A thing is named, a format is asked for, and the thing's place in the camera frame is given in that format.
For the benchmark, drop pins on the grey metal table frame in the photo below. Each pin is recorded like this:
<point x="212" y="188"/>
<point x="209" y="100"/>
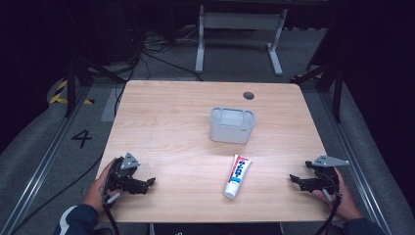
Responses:
<point x="239" y="22"/>

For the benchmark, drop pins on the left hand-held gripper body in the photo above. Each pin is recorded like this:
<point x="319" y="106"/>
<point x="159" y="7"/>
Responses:
<point x="118" y="178"/>

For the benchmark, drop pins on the yellow black floor tape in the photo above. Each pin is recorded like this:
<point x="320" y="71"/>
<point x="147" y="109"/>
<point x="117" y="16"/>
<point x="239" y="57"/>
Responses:
<point x="58" y="98"/>

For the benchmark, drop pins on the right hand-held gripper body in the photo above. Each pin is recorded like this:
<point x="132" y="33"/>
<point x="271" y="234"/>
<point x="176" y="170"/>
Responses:
<point x="323" y="178"/>

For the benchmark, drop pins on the black tripod stand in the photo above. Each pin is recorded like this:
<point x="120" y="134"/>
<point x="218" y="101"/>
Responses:
<point x="70" y="88"/>
<point x="336" y="91"/>

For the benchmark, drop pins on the grey plastic storage box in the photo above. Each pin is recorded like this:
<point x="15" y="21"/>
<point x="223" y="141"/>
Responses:
<point x="231" y="129"/>

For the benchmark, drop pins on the white toothpaste tube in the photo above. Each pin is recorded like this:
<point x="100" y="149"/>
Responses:
<point x="237" y="178"/>

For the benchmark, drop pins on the person's left hand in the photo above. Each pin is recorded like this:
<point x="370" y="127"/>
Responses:
<point x="96" y="192"/>

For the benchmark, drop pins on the person's right hand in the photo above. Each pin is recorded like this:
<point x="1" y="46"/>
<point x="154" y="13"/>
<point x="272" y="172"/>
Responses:
<point x="345" y="202"/>

